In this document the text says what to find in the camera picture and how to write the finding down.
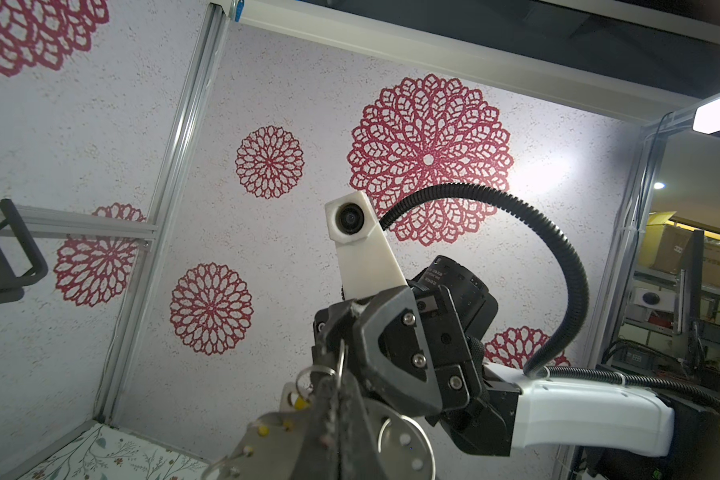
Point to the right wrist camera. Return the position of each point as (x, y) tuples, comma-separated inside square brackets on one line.
[(366, 261)]

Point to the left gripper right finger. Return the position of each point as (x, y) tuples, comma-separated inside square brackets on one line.
[(358, 456)]

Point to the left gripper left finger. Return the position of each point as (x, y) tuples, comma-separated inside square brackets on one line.
[(317, 450)]

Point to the grey slotted wall shelf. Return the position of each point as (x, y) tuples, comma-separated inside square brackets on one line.
[(11, 285)]

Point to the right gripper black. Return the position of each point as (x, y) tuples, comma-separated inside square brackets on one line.
[(408, 350)]

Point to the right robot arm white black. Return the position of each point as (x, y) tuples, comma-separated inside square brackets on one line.
[(639, 427)]

